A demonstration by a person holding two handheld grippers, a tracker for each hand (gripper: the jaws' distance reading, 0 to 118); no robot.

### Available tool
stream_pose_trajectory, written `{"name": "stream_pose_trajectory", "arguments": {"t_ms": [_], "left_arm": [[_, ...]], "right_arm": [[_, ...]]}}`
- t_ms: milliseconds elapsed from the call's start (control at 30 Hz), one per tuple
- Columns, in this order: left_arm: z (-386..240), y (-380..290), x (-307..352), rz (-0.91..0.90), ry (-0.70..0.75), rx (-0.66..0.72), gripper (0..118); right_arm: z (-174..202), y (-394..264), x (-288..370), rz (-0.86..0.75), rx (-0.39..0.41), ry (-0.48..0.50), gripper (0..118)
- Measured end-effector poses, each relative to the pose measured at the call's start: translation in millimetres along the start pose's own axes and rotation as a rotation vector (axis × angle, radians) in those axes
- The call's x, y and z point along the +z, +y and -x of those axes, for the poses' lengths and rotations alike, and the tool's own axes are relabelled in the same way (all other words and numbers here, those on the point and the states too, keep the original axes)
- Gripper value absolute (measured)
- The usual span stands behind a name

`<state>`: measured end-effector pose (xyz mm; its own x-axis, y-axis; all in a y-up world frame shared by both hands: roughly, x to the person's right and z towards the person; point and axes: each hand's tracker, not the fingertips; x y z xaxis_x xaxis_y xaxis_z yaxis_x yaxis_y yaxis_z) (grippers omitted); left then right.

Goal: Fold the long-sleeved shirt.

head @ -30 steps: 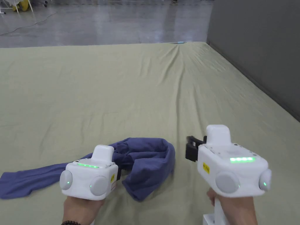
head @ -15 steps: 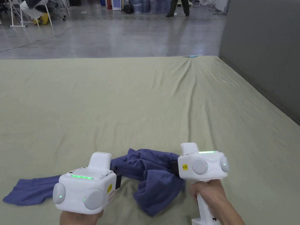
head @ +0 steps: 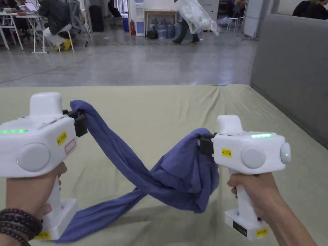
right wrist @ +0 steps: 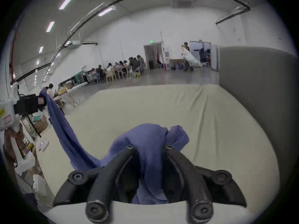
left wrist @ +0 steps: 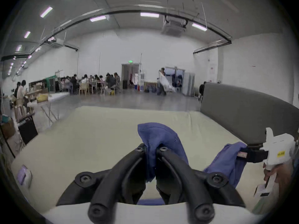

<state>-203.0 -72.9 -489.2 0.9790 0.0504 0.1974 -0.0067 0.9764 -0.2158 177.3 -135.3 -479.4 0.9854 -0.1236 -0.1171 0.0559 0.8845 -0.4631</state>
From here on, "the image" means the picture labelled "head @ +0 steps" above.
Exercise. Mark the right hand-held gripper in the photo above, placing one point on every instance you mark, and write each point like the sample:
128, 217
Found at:
246, 143

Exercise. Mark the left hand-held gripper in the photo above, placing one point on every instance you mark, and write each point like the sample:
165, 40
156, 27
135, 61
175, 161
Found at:
38, 138

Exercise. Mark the dark blue shirt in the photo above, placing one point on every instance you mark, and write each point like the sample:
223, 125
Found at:
179, 174

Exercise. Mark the person's left forearm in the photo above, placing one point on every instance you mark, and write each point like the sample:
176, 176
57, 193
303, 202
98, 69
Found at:
15, 225

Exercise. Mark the person's right forearm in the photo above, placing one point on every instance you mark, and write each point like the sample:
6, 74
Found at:
289, 228

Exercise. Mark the person's right hand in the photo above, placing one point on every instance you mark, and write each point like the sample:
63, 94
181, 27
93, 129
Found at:
264, 192

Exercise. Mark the person's left hand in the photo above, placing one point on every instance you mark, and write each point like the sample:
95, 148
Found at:
28, 192

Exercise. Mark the grey padded headboard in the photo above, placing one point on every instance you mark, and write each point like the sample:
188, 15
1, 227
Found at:
289, 64

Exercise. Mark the bed with pale green sheet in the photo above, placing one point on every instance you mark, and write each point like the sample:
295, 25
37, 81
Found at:
153, 115

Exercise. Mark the black suitcase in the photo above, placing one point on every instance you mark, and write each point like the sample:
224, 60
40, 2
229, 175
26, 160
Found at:
96, 19

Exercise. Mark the wooden shelf with water bottles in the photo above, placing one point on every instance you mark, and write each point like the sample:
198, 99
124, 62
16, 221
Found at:
164, 25

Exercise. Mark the blue bucket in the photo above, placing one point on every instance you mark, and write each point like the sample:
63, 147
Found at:
125, 24

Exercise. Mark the black bag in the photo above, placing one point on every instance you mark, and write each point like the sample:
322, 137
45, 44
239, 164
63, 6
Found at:
151, 34

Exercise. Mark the red fire extinguisher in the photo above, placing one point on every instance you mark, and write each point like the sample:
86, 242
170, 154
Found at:
132, 27

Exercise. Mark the white water dispenser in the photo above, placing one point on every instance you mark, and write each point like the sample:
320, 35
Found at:
140, 20

